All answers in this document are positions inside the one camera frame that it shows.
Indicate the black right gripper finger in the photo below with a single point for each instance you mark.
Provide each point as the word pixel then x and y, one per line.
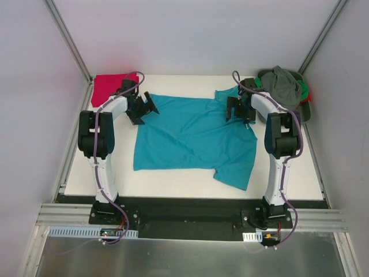
pixel 231 103
pixel 249 118

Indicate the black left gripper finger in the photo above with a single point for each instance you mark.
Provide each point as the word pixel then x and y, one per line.
pixel 149 105
pixel 135 119

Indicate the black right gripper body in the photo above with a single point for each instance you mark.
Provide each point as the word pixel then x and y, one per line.
pixel 236 108

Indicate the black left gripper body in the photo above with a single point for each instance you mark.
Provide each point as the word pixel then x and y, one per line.
pixel 143 109

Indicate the teal t-shirt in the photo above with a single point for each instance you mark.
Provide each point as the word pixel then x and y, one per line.
pixel 193 133

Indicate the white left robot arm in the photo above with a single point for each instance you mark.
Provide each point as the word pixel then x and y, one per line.
pixel 96 135

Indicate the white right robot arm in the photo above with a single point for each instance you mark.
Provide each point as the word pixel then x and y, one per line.
pixel 283 142

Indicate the green t-shirt in bin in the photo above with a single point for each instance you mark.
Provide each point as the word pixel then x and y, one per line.
pixel 259 83

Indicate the folded magenta t-shirt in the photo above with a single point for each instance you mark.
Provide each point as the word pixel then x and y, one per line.
pixel 104 86

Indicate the grey t-shirt in bin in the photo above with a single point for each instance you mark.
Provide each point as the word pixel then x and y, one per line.
pixel 282 87

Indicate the grey plastic laundry bin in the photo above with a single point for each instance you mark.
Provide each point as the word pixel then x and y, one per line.
pixel 304 109

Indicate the red t-shirt in bin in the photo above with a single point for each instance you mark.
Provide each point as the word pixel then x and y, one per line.
pixel 305 96

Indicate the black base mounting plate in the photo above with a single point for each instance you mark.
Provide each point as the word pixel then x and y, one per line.
pixel 192 219

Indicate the left aluminium frame post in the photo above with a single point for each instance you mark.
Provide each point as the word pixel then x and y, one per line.
pixel 67 38

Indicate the aluminium frame post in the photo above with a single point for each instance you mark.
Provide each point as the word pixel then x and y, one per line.
pixel 67 38
pixel 322 35

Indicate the aluminium front rail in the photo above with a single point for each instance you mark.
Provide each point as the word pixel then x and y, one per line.
pixel 57 214

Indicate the white slotted cable duct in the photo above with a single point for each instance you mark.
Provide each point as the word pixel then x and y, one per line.
pixel 91 232

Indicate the right aluminium frame post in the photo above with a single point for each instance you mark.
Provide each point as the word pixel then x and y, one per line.
pixel 322 35

